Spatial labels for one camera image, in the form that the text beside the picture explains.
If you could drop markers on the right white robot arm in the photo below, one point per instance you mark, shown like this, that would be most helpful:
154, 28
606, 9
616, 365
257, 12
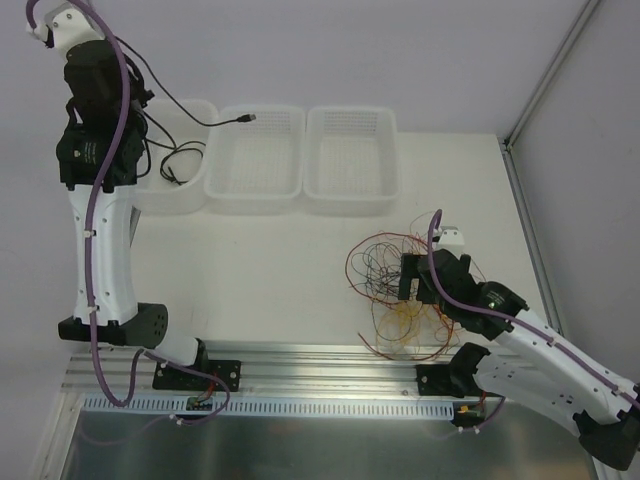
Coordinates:
563, 384

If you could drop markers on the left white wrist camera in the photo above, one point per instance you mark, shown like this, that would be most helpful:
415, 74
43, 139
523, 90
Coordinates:
62, 28

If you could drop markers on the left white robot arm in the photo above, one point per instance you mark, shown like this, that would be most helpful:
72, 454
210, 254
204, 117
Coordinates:
98, 155

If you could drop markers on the white mesh basket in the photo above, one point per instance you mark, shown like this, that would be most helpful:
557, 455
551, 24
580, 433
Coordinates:
351, 161
254, 160

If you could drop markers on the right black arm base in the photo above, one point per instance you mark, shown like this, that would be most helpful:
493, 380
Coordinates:
434, 380

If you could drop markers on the middle white mesh basket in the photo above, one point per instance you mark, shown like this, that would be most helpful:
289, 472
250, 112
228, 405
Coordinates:
254, 160

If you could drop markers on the right white mesh basket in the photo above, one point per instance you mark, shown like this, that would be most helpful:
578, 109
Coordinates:
351, 161

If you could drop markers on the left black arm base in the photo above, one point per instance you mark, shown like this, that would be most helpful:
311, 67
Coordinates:
170, 378

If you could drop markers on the right aluminium frame post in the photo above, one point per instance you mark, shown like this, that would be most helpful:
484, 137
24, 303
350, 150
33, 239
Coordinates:
544, 85

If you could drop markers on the white slotted cable duct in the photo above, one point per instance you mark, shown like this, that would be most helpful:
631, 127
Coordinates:
278, 407

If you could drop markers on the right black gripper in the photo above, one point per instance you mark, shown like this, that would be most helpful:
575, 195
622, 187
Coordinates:
420, 270

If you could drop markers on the left white solid basket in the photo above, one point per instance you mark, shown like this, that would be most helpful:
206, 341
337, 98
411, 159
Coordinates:
172, 172

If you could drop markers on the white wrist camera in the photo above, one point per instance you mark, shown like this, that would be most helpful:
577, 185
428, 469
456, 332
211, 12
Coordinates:
450, 239
62, 28

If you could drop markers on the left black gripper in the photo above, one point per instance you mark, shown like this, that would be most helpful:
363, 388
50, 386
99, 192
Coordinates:
92, 67

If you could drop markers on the aluminium mounting rail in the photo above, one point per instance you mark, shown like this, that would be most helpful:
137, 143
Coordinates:
271, 369

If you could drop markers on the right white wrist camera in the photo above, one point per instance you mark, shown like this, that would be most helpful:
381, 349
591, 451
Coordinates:
450, 239

